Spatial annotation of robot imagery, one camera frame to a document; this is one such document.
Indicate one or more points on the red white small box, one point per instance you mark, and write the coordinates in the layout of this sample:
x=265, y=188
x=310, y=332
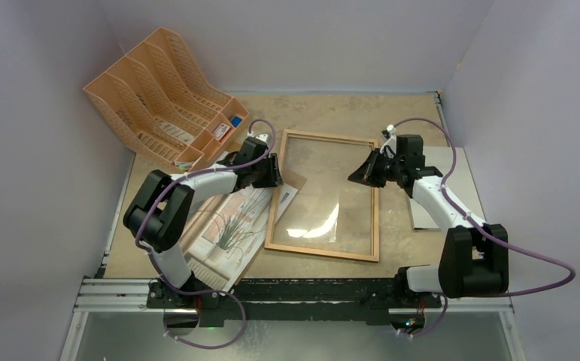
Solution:
x=221, y=131

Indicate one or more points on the blue small box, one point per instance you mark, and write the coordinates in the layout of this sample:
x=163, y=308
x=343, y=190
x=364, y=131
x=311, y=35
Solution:
x=236, y=121

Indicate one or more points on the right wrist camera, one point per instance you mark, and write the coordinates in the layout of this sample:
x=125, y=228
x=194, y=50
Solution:
x=388, y=137

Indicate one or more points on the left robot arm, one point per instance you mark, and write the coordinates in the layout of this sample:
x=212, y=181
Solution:
x=158, y=214

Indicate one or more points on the plant window photo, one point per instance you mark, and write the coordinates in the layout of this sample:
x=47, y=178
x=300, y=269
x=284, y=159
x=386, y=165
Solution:
x=224, y=234

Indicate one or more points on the orange plastic file organizer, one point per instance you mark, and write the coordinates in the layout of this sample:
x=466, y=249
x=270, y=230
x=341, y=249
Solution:
x=160, y=105

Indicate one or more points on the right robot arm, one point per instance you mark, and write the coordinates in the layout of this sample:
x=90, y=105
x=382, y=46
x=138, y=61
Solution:
x=474, y=260

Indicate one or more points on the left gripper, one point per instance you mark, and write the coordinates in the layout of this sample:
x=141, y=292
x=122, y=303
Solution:
x=273, y=178

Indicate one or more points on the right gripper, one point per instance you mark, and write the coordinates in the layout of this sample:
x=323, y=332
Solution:
x=375, y=168

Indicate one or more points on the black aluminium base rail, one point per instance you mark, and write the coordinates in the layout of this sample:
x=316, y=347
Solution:
x=368, y=300

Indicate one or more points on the brown wooden picture frame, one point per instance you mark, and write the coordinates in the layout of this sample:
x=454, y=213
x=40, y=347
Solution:
x=327, y=194

